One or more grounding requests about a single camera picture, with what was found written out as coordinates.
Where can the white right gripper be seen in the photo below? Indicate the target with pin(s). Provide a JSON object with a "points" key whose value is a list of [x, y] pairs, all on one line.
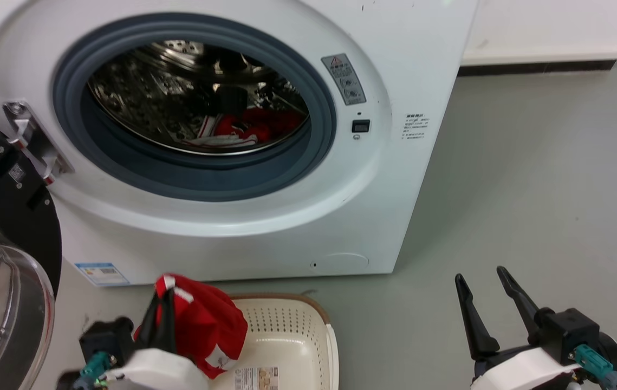
{"points": [[525, 371]]}

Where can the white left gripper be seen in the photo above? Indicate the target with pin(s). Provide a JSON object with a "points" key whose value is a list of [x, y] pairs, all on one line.
{"points": [[156, 371]]}

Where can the red garment with white trim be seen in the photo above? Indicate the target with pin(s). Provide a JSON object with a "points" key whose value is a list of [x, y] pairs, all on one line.
{"points": [[205, 325]]}

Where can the printed label on basket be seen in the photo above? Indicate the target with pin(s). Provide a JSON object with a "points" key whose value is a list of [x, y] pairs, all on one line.
{"points": [[257, 378]]}

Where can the cream perforated plastic laundry basket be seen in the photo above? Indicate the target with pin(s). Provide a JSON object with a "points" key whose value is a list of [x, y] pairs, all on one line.
{"points": [[292, 346]]}

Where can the white front-load washing machine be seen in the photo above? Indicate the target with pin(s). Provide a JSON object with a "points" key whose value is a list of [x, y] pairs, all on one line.
{"points": [[265, 238]]}

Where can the blue white energy label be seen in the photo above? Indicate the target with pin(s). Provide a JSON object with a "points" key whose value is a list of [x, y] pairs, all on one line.
{"points": [[102, 273]]}

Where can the grey rubber door gasket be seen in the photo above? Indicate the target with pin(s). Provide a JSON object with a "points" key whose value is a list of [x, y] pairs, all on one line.
{"points": [[200, 176]]}

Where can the round filter cover panel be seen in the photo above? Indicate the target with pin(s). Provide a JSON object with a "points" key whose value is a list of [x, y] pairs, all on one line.
{"points": [[341, 261]]}

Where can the black washer door, glass bowl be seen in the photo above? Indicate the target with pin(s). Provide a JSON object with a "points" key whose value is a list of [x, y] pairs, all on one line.
{"points": [[10, 216]]}

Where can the small printed text label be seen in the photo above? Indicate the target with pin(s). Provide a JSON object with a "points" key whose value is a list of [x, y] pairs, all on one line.
{"points": [[415, 127]]}

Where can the red garment with white stripes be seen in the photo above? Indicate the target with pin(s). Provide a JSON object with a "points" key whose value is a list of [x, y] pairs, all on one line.
{"points": [[257, 125]]}

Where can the chrome door hinge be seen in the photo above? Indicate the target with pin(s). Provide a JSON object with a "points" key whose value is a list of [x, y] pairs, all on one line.
{"points": [[32, 138]]}

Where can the black door latch socket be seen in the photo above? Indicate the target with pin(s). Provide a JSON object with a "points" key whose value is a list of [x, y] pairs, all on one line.
{"points": [[361, 126]]}

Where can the stainless steel washer drum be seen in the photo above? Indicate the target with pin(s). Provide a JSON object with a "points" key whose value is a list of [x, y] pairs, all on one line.
{"points": [[145, 92]]}

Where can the grey warning label sticker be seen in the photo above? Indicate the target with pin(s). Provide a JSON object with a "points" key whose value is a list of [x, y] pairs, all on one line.
{"points": [[346, 78]]}

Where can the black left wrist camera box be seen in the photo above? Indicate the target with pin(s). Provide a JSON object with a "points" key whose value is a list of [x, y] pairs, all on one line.
{"points": [[106, 336]]}

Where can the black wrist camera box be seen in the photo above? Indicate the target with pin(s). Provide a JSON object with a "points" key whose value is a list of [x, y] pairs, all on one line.
{"points": [[106, 336], [568, 330]]}

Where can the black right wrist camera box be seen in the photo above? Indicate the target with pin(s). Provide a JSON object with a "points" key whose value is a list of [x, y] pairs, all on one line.
{"points": [[568, 330]]}

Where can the white wall baseboard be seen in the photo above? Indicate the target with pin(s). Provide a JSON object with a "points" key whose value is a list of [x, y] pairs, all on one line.
{"points": [[544, 54]]}

